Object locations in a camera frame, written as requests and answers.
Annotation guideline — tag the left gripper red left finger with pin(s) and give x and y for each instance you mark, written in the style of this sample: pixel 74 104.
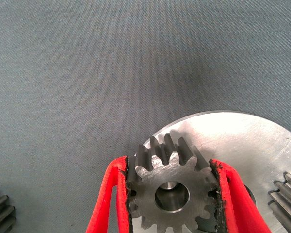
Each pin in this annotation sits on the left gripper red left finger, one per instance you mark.
pixel 101 206

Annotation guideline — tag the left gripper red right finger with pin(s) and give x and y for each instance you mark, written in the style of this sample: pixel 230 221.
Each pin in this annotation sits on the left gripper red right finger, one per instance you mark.
pixel 237 208

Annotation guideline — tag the small steel gear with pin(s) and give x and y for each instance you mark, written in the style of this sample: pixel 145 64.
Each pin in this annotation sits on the small steel gear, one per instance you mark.
pixel 150 189
pixel 286 201

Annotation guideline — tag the large steel gear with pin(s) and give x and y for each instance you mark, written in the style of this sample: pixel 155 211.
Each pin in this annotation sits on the large steel gear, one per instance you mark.
pixel 0 211

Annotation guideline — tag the round steel plate with hole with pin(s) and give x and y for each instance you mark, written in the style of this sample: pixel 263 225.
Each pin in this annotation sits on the round steel plate with hole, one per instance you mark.
pixel 245 140

